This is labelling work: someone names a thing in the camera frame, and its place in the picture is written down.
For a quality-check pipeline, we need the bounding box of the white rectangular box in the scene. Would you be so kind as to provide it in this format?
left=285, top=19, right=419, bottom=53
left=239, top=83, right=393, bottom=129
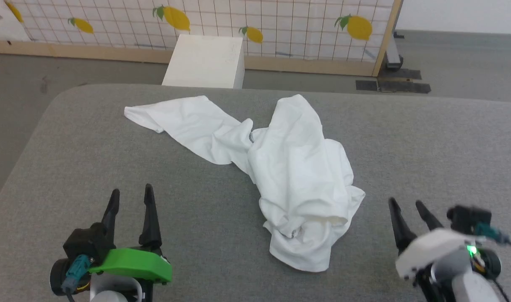
left=162, top=34, right=245, bottom=89

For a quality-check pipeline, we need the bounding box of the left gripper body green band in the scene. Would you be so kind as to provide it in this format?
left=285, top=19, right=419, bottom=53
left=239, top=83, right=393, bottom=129
left=89, top=247, right=172, bottom=302

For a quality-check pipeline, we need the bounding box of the lemon print partition wooden frame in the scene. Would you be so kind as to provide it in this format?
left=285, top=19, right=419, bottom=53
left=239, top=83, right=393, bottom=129
left=0, top=0, right=404, bottom=78

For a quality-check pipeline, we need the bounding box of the white panel with grey patches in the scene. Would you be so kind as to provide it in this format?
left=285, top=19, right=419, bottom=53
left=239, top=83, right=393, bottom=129
left=0, top=0, right=31, bottom=42

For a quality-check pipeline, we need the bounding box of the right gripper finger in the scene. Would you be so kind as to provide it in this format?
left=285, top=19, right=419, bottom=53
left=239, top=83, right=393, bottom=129
left=388, top=197, right=418, bottom=255
left=415, top=200, right=444, bottom=232

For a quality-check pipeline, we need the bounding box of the dark partition foot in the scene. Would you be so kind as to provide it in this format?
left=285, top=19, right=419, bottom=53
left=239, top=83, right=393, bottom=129
left=385, top=31, right=405, bottom=70

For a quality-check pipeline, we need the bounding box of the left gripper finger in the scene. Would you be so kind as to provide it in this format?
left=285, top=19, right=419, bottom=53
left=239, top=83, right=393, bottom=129
left=138, top=184, right=163, bottom=252
left=101, top=189, right=120, bottom=249

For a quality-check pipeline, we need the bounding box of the white t-shirt garment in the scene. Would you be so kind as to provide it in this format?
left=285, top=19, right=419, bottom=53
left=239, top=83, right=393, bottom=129
left=124, top=94, right=366, bottom=273

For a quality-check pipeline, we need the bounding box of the right arm teal plug cable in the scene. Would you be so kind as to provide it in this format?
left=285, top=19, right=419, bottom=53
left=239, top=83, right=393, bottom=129
left=474, top=223, right=511, bottom=255

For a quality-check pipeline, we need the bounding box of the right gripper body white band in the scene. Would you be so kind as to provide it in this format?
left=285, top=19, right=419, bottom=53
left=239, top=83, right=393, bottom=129
left=395, top=229, right=489, bottom=302

